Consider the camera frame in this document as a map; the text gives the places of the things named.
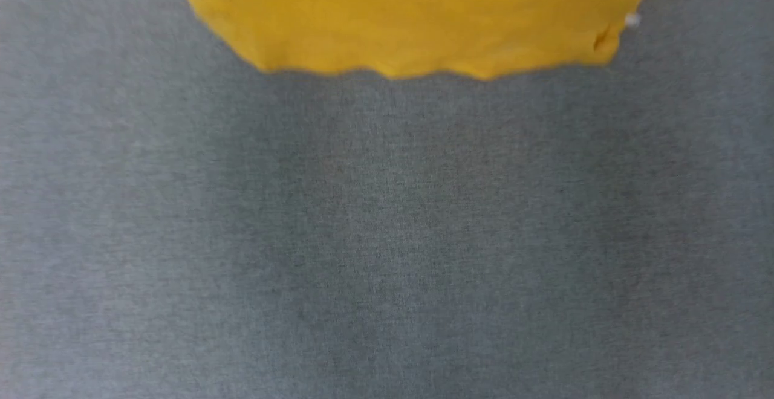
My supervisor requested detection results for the yellow cartoon print T-shirt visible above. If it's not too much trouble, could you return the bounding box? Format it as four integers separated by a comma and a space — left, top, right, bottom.
171, 0, 666, 80

